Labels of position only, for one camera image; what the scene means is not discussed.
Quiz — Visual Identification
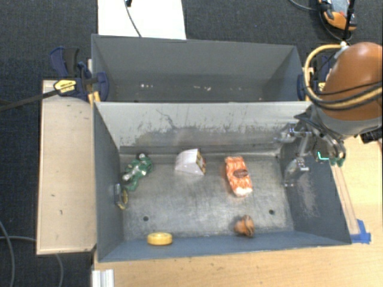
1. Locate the black cylinder on white bracket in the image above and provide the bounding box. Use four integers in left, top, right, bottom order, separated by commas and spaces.
359, 127, 383, 145

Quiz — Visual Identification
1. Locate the brown toy nut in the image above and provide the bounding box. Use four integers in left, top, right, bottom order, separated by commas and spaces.
233, 214, 256, 239

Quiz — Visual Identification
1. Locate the yellow round disc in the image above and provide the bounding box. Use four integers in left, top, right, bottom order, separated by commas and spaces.
146, 232, 174, 246

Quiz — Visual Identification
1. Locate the pale wood board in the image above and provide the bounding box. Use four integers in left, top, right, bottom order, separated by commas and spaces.
36, 80, 98, 255

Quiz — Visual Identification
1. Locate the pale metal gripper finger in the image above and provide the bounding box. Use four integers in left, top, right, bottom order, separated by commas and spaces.
273, 123, 300, 145
282, 157, 311, 188

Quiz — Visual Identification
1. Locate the white box with print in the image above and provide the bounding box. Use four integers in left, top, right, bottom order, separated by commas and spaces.
174, 148, 208, 177

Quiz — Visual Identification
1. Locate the grey metal bin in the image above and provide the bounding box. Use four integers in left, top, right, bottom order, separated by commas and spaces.
90, 33, 352, 263

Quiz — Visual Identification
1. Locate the orange and white packet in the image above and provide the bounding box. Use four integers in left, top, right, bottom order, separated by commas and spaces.
224, 155, 254, 198

